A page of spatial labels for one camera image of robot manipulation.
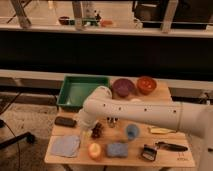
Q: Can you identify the black handled knife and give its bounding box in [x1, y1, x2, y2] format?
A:
[155, 141, 188, 152]

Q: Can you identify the green plastic tray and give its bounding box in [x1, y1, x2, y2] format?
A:
[57, 76, 110, 111]

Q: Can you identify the black board eraser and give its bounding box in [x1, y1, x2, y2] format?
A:
[54, 116, 77, 128]

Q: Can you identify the blue grey cloth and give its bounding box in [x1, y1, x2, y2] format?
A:
[50, 135, 80, 158]

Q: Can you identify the blue sponge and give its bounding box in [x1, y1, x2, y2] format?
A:
[106, 143, 128, 158]

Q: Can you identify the red orange bowl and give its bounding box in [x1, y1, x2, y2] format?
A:
[136, 76, 157, 95]

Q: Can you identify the black chair base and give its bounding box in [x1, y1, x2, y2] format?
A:
[0, 119, 36, 150]

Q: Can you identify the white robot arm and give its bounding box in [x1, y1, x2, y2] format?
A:
[78, 86, 213, 171]

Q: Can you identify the yellow banana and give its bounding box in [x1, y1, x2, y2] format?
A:
[148, 126, 176, 135]

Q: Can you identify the bunch of red grapes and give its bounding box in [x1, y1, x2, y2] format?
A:
[91, 123, 104, 139]

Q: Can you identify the purple bowl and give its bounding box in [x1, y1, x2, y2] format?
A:
[112, 78, 136, 97]

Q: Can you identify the yellow red apple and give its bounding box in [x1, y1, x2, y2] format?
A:
[88, 143, 102, 160]

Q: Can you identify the wooden table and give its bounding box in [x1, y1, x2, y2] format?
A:
[44, 79, 196, 168]

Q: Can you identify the white lidded container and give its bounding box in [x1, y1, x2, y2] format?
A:
[130, 98, 142, 102]

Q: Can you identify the blue cup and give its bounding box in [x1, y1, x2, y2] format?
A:
[125, 124, 140, 140]

